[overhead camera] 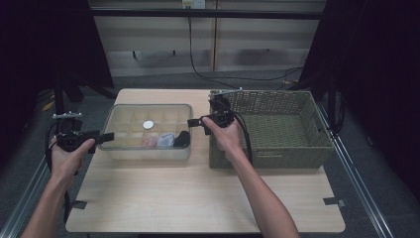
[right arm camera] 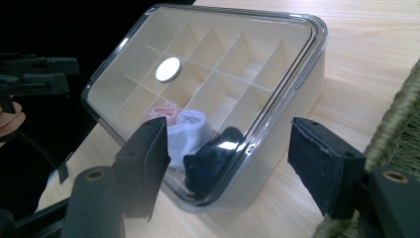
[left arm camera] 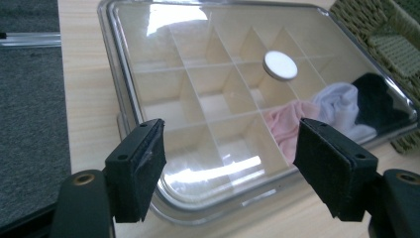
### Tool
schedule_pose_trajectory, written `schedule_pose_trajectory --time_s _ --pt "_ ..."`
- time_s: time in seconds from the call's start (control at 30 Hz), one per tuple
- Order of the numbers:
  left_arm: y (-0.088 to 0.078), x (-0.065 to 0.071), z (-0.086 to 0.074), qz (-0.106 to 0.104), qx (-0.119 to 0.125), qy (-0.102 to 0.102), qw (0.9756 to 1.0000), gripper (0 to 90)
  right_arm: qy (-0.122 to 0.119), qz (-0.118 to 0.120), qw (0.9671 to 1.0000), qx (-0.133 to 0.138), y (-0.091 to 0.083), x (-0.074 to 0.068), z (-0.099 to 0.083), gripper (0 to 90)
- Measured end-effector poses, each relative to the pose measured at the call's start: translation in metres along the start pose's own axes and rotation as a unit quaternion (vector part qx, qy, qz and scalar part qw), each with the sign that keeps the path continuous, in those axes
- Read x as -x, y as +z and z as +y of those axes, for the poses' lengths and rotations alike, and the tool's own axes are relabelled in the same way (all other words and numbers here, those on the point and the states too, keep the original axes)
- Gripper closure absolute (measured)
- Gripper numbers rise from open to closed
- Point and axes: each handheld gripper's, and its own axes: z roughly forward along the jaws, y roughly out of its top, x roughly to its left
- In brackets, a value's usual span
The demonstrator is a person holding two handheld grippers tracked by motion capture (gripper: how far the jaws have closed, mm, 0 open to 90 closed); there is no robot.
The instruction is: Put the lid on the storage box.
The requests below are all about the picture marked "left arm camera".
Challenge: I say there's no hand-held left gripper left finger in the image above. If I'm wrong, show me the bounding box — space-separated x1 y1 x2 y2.
104 118 167 224

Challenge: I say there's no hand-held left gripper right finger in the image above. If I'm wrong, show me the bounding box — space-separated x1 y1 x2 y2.
292 117 379 222

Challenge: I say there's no cream compartment storage box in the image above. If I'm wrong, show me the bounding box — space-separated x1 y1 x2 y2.
115 4 418 219

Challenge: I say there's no clear plastic lid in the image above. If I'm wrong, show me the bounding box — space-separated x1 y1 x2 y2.
97 0 420 226

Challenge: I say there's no green woven basket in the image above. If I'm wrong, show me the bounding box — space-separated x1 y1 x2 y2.
329 0 420 155

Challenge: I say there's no metal floor rail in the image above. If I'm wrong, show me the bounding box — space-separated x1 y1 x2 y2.
0 31 62 49

